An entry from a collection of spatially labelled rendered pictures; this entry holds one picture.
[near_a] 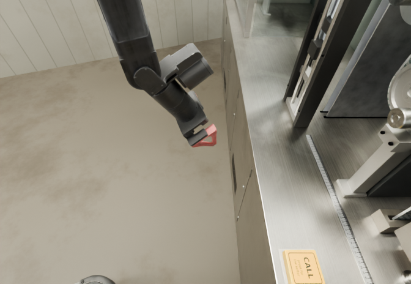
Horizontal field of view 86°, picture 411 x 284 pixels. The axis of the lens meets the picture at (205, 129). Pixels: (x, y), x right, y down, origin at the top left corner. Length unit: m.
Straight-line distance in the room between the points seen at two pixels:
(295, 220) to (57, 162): 1.84
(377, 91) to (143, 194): 1.44
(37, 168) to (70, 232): 0.67
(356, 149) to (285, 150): 0.23
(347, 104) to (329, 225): 0.43
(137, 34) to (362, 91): 0.74
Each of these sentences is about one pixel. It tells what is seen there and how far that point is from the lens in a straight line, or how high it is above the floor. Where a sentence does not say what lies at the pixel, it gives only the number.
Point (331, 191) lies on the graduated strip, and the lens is 0.73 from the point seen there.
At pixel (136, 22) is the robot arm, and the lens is 0.35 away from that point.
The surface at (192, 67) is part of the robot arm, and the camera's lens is 0.42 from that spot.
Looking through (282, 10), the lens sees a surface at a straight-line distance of 1.36.
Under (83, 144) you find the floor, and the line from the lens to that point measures 2.15.
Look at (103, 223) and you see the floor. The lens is 1.69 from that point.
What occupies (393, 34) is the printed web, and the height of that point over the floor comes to 1.21.
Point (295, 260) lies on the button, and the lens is 0.59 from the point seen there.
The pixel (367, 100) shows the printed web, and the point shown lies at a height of 0.98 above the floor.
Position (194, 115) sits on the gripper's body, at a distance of 0.48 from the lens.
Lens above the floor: 1.47
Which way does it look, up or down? 48 degrees down
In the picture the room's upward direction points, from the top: straight up
